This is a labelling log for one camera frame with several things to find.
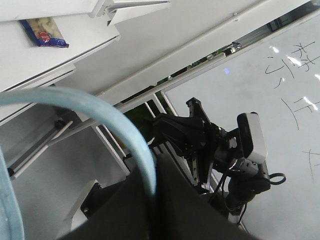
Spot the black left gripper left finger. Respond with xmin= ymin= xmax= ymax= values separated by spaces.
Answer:
xmin=61 ymin=167 xmax=150 ymax=240

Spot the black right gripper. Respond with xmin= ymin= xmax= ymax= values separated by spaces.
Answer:
xmin=152 ymin=97 xmax=238 ymax=184

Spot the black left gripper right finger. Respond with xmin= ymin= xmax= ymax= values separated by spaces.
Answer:
xmin=155 ymin=154 xmax=254 ymax=240

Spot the light blue plastic basket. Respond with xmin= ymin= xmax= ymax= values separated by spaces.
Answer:
xmin=0 ymin=86 xmax=156 ymax=240

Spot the white whiteboard with writing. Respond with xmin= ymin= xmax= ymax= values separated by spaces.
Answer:
xmin=164 ymin=11 xmax=320 ymax=240

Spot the white metal store shelving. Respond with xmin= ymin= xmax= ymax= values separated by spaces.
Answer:
xmin=0 ymin=0 xmax=311 ymax=181

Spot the blue snack bag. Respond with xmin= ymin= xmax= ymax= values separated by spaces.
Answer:
xmin=19 ymin=17 xmax=69 ymax=48

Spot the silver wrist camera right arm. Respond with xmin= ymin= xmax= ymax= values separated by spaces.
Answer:
xmin=236 ymin=112 xmax=268 ymax=164

